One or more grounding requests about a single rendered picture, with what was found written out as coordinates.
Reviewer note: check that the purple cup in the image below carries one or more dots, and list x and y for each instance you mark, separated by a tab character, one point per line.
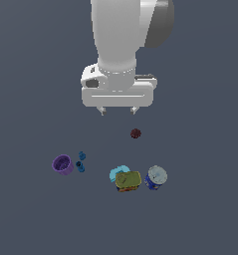
62	164

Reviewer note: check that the light blue bowl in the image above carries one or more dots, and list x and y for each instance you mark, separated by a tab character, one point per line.
116	171

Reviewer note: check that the blue peg with dark hole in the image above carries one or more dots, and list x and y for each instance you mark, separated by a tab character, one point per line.
80	166

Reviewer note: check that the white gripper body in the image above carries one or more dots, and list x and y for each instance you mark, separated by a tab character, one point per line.
117	96

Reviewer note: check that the small blue peg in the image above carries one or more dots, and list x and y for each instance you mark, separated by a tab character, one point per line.
82	155

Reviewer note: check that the blue can with grey lid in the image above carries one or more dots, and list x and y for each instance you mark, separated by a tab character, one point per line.
155	177

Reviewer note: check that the dark red spiky ball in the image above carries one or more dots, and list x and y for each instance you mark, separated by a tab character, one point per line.
135	133

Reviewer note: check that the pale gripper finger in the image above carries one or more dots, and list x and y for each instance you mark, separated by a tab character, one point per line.
134	110
102	110

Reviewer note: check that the olive green box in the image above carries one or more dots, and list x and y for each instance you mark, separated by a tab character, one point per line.
127	181

